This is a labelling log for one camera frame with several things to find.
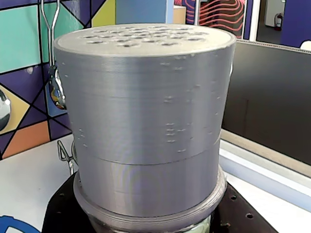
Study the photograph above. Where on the gray salt shaker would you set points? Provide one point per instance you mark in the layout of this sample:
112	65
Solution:
145	109

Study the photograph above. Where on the steel spoon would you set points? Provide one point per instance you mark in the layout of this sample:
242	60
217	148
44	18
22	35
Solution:
57	92

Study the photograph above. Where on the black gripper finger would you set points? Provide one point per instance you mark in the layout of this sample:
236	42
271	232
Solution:
60	208
238	213

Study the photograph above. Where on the steel ladle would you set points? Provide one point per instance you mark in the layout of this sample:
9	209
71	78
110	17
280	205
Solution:
3	109

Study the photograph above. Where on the red fire extinguisher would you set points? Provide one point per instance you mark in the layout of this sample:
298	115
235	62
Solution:
278	21

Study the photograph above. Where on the steel pot with lid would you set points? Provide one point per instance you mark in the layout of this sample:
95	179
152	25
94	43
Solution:
63	155

